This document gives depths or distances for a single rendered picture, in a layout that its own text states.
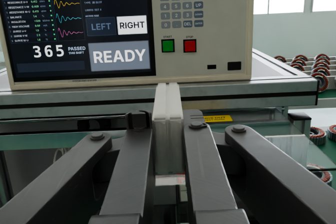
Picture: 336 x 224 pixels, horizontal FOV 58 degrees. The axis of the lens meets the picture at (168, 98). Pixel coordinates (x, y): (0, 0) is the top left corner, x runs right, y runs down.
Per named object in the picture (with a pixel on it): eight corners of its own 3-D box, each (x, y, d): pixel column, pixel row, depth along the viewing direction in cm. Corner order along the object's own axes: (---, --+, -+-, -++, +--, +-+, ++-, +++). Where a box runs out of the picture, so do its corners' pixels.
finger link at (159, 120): (170, 174, 15) (155, 175, 15) (169, 122, 22) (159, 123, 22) (167, 118, 14) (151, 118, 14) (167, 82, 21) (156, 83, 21)
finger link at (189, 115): (185, 147, 13) (256, 144, 13) (180, 109, 18) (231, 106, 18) (186, 178, 13) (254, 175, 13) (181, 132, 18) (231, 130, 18)
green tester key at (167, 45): (173, 51, 52) (173, 40, 52) (163, 51, 52) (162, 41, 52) (173, 50, 53) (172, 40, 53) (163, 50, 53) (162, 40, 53)
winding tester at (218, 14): (251, 79, 54) (255, -46, 48) (10, 90, 55) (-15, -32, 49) (217, 49, 92) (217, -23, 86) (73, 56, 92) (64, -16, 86)
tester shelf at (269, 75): (317, 105, 53) (320, 80, 52) (-68, 122, 54) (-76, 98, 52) (250, 61, 95) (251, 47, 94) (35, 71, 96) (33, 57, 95)
